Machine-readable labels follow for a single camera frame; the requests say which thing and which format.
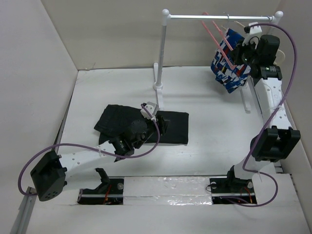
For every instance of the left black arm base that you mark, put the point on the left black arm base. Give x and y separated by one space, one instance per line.
108 192

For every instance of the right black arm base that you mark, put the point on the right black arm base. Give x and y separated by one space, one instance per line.
223 192

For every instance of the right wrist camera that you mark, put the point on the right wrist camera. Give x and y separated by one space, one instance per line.
254 33

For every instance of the cream plastic hanger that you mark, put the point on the cream plastic hanger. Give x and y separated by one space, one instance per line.
280 57

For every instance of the grey aluminium rail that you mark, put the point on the grey aluminium rail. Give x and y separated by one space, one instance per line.
25 211

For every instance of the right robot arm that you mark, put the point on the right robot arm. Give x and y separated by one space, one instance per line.
278 138

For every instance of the blue patterned shorts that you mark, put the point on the blue patterned shorts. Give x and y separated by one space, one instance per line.
231 79

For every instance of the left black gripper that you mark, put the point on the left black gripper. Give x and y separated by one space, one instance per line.
162 124

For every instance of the white clothes rack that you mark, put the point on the white clothes rack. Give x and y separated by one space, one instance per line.
167 16

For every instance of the black trousers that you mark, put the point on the black trousers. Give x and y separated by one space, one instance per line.
116 118

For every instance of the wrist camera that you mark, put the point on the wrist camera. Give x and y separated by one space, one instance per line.
254 33
149 110

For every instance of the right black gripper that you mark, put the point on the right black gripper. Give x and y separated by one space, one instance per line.
235 54

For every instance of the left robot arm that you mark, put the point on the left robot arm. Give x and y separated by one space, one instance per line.
55 173

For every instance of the pink plastic hanger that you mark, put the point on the pink plastic hanger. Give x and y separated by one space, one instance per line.
218 44

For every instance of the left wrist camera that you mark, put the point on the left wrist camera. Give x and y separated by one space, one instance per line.
149 110

